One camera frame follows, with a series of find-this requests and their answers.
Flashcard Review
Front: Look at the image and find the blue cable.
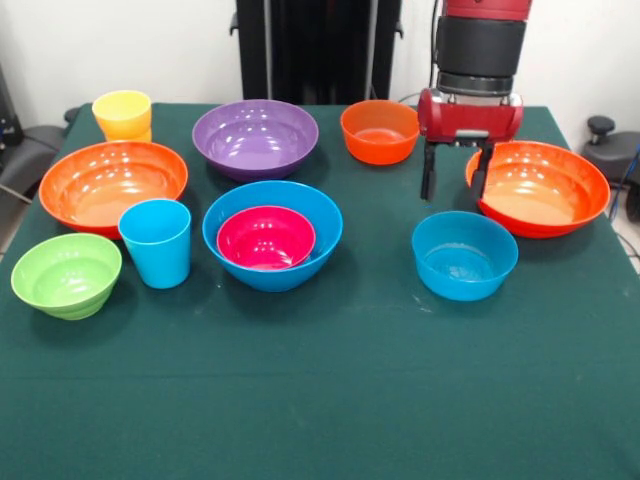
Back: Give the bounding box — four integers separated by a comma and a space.
607, 144, 640, 224

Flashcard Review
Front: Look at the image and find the black cable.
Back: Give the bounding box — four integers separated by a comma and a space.
428, 0, 444, 91

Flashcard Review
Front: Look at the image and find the pink bowl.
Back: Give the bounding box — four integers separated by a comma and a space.
216, 205, 317, 271

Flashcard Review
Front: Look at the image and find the orange cup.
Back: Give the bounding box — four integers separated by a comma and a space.
102, 122, 153, 144

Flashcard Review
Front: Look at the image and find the small orange bowl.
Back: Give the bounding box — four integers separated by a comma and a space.
340, 99, 422, 166

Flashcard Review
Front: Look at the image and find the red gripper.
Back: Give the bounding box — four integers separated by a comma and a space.
417, 88, 525, 202

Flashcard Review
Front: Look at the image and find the grey pedestal foot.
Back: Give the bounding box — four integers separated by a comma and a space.
579, 115, 640, 162
0, 107, 80, 201

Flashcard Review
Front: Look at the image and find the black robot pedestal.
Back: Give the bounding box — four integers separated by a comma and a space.
229, 0, 404, 106

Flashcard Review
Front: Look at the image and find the large blue bowl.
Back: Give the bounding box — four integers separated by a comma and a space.
202, 179, 344, 293

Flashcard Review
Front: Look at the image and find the small blue bowl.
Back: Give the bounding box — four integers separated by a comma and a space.
411, 210, 520, 302

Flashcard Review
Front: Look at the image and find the purple bowl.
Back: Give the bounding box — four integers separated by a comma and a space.
191, 98, 320, 183

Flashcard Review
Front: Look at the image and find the blue cup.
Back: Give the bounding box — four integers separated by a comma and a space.
118, 198, 192, 290

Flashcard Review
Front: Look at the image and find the large orange bowl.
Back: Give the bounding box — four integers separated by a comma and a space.
38, 140, 189, 240
465, 140, 612, 239

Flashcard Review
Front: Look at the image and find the yellow cup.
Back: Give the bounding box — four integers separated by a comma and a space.
91, 89, 153, 135

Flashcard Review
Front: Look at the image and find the green bowl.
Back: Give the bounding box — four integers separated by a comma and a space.
10, 232, 123, 321

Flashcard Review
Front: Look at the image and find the dark green tablecloth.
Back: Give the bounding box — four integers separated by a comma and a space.
0, 102, 640, 480

